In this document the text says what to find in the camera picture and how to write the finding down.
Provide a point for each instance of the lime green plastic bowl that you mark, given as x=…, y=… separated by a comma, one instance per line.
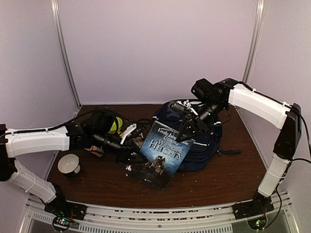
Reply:
x=116, y=126

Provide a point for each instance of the corner aluminium post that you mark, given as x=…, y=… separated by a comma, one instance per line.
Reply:
x=255, y=40
x=64, y=54

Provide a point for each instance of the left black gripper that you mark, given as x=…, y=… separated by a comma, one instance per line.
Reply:
x=125, y=153

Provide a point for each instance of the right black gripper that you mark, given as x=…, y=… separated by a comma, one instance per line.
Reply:
x=198, y=124

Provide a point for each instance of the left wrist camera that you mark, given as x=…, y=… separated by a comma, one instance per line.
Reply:
x=133, y=130

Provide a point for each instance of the left corner aluminium post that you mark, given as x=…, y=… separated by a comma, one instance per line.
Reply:
x=64, y=54

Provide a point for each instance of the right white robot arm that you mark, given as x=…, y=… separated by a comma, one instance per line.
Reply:
x=270, y=122

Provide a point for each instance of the front aluminium rail frame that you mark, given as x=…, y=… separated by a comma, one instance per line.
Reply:
x=205, y=219

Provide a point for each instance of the dark Wuthering Heights book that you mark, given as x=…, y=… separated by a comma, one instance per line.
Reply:
x=164, y=156

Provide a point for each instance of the yellow paperback book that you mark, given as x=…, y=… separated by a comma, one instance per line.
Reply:
x=138, y=141

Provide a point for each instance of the orange comic paperback book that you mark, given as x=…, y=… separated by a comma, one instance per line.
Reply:
x=96, y=151

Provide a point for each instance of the right corner aluminium post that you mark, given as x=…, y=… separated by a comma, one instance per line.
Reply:
x=255, y=40

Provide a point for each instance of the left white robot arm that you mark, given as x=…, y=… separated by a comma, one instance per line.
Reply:
x=71, y=135

